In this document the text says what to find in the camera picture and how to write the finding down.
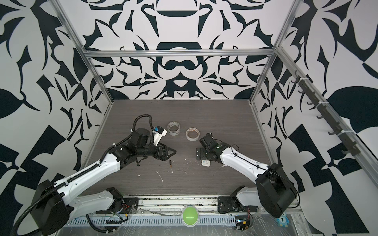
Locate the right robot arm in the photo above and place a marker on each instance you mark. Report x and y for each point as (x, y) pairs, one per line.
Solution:
(273, 191)

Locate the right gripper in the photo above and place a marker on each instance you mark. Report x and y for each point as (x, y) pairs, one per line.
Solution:
(202, 156)

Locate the green push button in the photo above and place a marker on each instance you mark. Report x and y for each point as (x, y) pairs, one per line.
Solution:
(190, 216)

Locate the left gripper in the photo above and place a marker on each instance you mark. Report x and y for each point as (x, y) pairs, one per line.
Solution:
(164, 156)

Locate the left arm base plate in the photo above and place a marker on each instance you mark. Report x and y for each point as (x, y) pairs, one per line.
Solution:
(127, 205)

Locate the clear tape roll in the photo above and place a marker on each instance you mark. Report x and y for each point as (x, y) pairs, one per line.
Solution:
(173, 128)

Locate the blue owl number tag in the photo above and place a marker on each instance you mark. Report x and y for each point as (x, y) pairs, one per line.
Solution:
(283, 221)

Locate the white slotted cable duct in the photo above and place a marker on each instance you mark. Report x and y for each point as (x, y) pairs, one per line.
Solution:
(204, 220)

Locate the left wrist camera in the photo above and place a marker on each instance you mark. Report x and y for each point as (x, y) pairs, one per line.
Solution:
(157, 134)

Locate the small electronics board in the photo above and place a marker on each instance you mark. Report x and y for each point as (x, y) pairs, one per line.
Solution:
(242, 224)

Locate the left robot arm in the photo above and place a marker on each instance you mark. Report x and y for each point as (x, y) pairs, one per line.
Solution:
(55, 204)

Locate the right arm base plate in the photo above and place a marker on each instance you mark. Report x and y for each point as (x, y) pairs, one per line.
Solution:
(231, 205)

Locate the beige masking tape roll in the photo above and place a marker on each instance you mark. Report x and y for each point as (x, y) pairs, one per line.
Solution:
(193, 134)

